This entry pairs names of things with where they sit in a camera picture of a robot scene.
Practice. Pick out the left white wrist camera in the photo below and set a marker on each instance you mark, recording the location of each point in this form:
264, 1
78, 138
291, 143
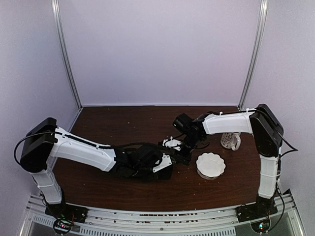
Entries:
165, 162

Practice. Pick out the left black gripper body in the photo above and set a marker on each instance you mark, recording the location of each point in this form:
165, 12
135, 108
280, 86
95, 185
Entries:
142, 171

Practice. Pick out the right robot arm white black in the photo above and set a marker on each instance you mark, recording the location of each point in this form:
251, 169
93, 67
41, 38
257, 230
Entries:
260, 122

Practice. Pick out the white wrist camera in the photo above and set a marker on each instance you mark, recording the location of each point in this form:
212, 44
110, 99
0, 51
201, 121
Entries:
165, 162
172, 143

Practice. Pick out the white scalloped bowl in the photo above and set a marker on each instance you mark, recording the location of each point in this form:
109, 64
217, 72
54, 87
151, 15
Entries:
210, 166

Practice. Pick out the floral white mug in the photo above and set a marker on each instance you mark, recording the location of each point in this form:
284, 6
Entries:
231, 140

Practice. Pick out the front aluminium rail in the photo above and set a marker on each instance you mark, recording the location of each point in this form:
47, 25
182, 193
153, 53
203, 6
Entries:
222, 221

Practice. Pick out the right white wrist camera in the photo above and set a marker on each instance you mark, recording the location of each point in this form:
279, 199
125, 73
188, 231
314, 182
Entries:
172, 143

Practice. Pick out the black zippered tool case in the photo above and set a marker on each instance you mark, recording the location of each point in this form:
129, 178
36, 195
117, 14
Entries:
144, 156

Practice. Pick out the aluminium frame post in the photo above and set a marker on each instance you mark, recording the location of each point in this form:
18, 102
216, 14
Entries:
261, 23
65, 57

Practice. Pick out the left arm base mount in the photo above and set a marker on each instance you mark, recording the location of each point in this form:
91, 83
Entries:
66, 217

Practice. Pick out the left aluminium frame post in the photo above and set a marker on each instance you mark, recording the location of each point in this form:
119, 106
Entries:
65, 57

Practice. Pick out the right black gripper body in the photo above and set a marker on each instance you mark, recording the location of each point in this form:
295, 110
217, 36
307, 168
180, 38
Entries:
188, 155

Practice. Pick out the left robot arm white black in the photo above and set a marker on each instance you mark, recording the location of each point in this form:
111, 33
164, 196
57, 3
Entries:
48, 140

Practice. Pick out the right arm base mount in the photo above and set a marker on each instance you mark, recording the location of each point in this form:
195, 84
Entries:
258, 215

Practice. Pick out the right aluminium frame post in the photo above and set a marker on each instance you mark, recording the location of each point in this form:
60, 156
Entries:
261, 23

